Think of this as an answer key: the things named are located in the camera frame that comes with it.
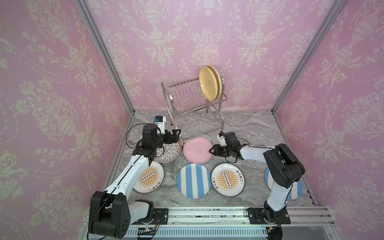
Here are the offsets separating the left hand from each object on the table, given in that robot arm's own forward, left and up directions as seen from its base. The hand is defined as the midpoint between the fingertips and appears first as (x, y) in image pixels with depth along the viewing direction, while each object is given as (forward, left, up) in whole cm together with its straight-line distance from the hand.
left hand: (174, 131), depth 82 cm
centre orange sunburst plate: (-19, -31, -20) cm, 41 cm away
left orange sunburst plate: (-20, +13, -21) cm, 32 cm away
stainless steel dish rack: (+30, -10, -20) cm, 38 cm away
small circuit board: (-43, +12, -25) cm, 51 cm away
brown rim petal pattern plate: (-2, +6, -21) cm, 22 cm away
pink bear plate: (0, -12, -20) cm, 23 cm away
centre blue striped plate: (-20, -11, -21) cm, 31 cm away
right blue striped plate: (-23, -69, -20) cm, 75 cm away
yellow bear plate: (+27, -19, +13) cm, 35 cm away
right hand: (-1, -22, -19) cm, 29 cm away
